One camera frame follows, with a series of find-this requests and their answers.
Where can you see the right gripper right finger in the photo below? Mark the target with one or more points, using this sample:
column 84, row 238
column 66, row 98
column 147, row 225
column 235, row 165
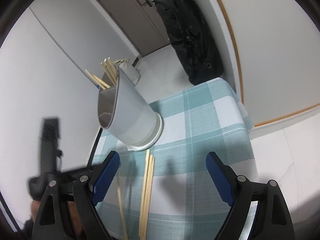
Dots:
column 272, row 218

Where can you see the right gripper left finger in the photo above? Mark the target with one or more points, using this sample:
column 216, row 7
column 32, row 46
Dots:
column 54, row 219

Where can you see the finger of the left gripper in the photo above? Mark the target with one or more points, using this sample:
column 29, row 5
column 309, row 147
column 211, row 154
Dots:
column 49, row 146

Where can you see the bamboo chopstick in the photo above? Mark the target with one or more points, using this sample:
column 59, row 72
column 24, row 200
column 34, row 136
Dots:
column 108, row 72
column 88, row 73
column 148, row 196
column 99, row 82
column 112, row 69
column 125, row 236
column 147, row 159
column 145, row 197

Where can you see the grey white utensil holder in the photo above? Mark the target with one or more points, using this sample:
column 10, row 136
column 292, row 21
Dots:
column 124, row 113

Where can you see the teal white checked tablecloth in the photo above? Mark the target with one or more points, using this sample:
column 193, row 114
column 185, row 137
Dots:
column 185, row 203

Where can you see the brown door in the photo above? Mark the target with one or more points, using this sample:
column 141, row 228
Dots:
column 140, row 22

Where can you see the black backpack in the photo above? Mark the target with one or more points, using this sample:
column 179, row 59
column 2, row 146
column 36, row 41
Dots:
column 191, row 38

